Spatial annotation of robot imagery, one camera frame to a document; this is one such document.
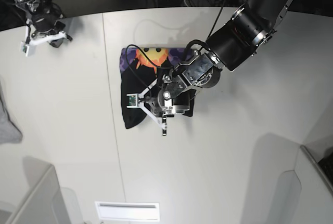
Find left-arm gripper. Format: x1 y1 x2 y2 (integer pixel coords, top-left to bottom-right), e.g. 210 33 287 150
140 78 193 136

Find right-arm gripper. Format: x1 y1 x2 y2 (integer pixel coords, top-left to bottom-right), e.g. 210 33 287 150
25 12 73 49

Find black T-shirt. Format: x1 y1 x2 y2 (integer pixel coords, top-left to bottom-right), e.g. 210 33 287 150
119 46 194 129

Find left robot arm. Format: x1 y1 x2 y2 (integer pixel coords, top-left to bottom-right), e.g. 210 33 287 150
138 0 293 136

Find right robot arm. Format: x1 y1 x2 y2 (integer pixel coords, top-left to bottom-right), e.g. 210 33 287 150
14 0 72 55

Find grey cloth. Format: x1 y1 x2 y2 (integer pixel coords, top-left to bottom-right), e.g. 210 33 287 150
1 86 23 144

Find white bin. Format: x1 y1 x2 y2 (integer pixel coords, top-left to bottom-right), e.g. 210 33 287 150
1 156 85 223

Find black keyboard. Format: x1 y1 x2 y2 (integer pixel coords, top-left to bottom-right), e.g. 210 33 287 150
318 154 333 183

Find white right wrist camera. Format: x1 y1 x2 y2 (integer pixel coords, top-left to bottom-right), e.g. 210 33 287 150
20 42 36 57

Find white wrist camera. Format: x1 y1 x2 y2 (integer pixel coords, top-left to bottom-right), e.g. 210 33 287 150
20 42 36 57
126 94 139 109

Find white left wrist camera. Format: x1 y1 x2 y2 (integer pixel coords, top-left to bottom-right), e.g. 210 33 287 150
126 94 139 109

